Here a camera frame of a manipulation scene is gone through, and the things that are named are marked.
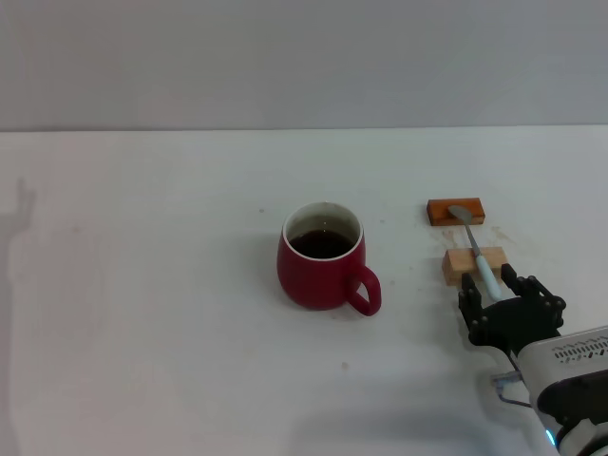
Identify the dark brown wooden block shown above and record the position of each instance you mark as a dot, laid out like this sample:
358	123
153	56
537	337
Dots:
439	214

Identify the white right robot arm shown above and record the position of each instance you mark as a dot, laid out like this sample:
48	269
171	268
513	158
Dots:
577	413

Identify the light wooden arch block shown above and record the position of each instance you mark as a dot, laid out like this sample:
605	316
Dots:
457	263

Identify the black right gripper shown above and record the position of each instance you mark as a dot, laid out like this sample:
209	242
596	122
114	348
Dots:
515	323

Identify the red ceramic cup with coffee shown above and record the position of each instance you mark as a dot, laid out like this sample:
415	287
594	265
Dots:
313	280

